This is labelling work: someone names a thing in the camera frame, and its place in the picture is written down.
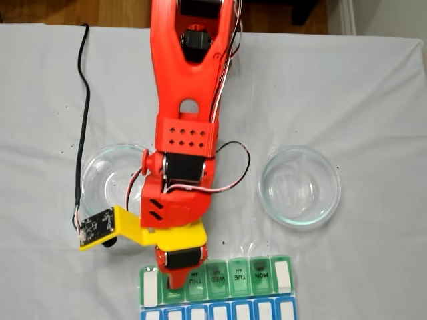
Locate weekly pill organizer box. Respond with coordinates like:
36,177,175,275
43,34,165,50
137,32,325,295
138,254,297,320

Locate large clear glass bowl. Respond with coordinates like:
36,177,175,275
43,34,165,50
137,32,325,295
81,143,151,215

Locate small clear glass bowl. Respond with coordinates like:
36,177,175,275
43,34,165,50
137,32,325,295
258,145,342,230

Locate white tablecloth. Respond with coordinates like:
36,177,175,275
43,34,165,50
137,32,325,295
0,23,424,320

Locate black camera board yellow mount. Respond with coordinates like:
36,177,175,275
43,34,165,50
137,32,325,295
78,205,143,252

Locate red white servo wire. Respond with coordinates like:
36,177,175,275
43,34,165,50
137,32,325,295
125,141,252,214

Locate black camera cable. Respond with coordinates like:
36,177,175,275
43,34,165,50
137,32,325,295
71,23,91,231

